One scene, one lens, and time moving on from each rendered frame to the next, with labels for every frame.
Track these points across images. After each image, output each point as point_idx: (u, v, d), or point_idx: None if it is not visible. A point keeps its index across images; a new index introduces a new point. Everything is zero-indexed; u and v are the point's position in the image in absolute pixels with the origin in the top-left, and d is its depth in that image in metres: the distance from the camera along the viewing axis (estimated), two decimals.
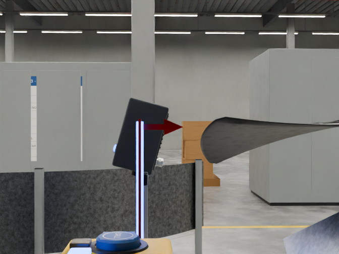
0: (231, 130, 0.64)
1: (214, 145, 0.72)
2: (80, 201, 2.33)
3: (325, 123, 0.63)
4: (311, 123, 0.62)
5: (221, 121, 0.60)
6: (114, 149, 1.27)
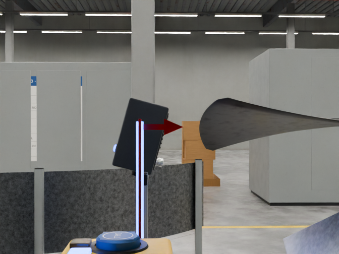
0: (231, 114, 0.64)
1: (212, 130, 0.72)
2: (80, 201, 2.33)
3: (326, 118, 0.63)
4: (312, 116, 0.62)
5: (223, 102, 0.60)
6: (114, 149, 1.27)
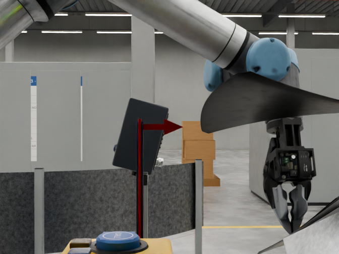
0: (282, 242, 0.83)
1: None
2: (80, 201, 2.33)
3: (333, 207, 0.75)
4: (320, 216, 0.76)
5: (262, 252, 0.81)
6: (114, 149, 1.27)
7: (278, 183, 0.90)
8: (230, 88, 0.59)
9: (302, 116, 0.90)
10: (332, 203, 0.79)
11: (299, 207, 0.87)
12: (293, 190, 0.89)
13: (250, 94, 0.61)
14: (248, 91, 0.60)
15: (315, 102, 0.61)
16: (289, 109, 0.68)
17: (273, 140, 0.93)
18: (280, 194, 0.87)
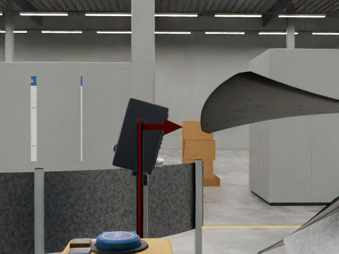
0: (282, 242, 0.83)
1: None
2: (80, 201, 2.33)
3: (333, 207, 0.75)
4: (320, 216, 0.76)
5: (262, 252, 0.81)
6: (114, 149, 1.27)
7: None
8: (230, 88, 0.59)
9: None
10: (332, 203, 0.79)
11: None
12: None
13: (250, 94, 0.61)
14: (248, 91, 0.60)
15: (315, 102, 0.61)
16: (289, 109, 0.68)
17: None
18: None
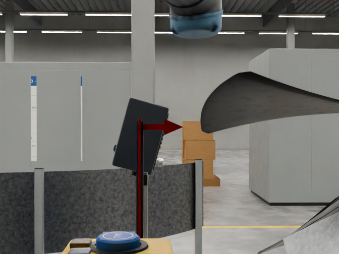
0: (282, 242, 0.83)
1: None
2: (80, 201, 2.33)
3: (333, 207, 0.75)
4: (320, 216, 0.76)
5: (262, 252, 0.81)
6: (114, 149, 1.27)
7: None
8: (230, 88, 0.59)
9: None
10: (332, 203, 0.79)
11: None
12: None
13: (250, 94, 0.61)
14: (248, 91, 0.60)
15: (315, 102, 0.61)
16: (289, 109, 0.68)
17: None
18: None
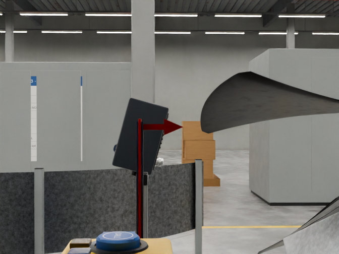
0: (282, 242, 0.83)
1: None
2: (80, 201, 2.33)
3: (333, 207, 0.75)
4: (320, 216, 0.76)
5: (262, 252, 0.81)
6: (114, 149, 1.27)
7: None
8: (230, 88, 0.59)
9: None
10: (332, 203, 0.79)
11: None
12: None
13: (250, 94, 0.61)
14: (248, 91, 0.60)
15: (315, 102, 0.61)
16: (289, 109, 0.68)
17: None
18: None
